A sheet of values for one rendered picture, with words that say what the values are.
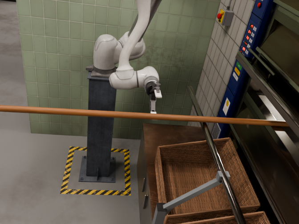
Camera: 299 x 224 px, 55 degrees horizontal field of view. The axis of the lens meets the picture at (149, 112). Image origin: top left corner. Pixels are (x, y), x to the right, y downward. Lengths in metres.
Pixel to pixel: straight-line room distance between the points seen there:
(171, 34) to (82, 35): 0.75
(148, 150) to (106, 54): 0.75
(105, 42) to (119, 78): 0.40
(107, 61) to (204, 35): 0.97
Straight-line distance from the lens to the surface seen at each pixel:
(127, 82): 1.69
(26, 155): 2.95
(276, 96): 1.34
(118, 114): 1.37
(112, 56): 2.04
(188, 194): 1.28
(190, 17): 2.55
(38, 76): 2.80
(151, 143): 2.19
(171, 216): 1.58
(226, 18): 2.25
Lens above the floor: 1.98
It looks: 34 degrees down
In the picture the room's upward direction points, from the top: 10 degrees clockwise
